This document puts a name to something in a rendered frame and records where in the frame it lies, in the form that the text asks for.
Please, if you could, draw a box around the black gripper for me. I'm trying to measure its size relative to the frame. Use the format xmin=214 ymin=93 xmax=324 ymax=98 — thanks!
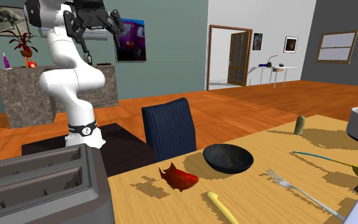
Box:
xmin=62 ymin=0 xmax=127 ymax=54

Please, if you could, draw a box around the marble counter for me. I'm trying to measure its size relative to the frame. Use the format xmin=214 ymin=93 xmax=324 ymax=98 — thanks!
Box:
xmin=0 ymin=20 xmax=120 ymax=130

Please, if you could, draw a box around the dark robot stand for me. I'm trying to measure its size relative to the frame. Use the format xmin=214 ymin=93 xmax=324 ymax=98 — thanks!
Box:
xmin=21 ymin=123 xmax=158 ymax=178

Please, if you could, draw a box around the dark blue chair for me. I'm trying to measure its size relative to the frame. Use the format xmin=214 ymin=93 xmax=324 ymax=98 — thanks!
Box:
xmin=141 ymin=97 xmax=197 ymax=163

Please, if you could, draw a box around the brown wooden door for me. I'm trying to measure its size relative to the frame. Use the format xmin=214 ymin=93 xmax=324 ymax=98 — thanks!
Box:
xmin=207 ymin=24 xmax=254 ymax=91

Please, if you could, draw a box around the grey toaster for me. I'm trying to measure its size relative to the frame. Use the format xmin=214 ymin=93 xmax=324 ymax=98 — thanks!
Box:
xmin=0 ymin=143 xmax=116 ymax=224

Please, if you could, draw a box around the red fish figure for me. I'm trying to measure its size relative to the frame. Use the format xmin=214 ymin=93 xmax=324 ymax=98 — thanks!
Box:
xmin=158 ymin=162 xmax=200 ymax=193

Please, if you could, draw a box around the white table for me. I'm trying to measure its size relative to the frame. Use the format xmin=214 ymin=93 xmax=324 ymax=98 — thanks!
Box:
xmin=249 ymin=55 xmax=297 ymax=88

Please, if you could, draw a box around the black bowl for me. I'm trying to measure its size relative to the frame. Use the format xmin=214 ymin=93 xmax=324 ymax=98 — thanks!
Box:
xmin=202 ymin=143 xmax=255 ymax=174

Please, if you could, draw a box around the yellow knife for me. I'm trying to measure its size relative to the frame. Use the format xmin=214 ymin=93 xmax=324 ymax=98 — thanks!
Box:
xmin=206 ymin=191 xmax=240 ymax=224

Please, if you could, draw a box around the green pickle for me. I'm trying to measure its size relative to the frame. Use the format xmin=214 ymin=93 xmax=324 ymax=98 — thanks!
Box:
xmin=294 ymin=115 xmax=306 ymax=136

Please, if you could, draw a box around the wooden framed window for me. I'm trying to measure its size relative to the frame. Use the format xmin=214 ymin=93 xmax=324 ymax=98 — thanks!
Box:
xmin=314 ymin=30 xmax=358 ymax=64

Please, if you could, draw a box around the silver fork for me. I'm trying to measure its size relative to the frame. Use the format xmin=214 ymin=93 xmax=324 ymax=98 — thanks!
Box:
xmin=265 ymin=168 xmax=347 ymax=222

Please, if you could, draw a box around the purple car wall picture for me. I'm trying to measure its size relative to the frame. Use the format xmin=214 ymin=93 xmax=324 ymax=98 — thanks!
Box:
xmin=115 ymin=18 xmax=147 ymax=62

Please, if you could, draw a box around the landscape wall picture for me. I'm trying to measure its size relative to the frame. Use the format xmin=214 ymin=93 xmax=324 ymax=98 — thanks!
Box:
xmin=0 ymin=3 xmax=31 ymax=38

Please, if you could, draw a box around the dark narrow wall picture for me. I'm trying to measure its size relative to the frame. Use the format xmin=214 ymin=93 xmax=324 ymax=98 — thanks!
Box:
xmin=252 ymin=32 xmax=263 ymax=52

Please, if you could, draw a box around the white framed wall picture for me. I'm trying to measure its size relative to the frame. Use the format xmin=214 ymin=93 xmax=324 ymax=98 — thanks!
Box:
xmin=283 ymin=36 xmax=299 ymax=54

